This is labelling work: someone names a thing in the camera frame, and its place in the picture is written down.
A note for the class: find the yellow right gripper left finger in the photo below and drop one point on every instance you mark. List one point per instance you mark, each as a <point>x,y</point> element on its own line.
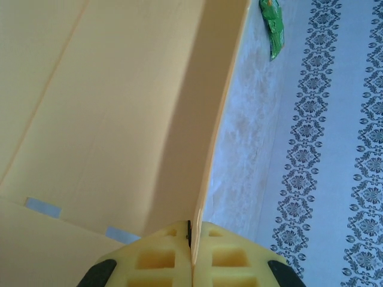
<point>149,260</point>

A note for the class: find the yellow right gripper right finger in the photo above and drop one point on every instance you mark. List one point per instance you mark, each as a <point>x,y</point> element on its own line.
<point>233,263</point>

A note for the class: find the orange paper box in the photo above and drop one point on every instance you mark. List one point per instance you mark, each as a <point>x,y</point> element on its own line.
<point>104,104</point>

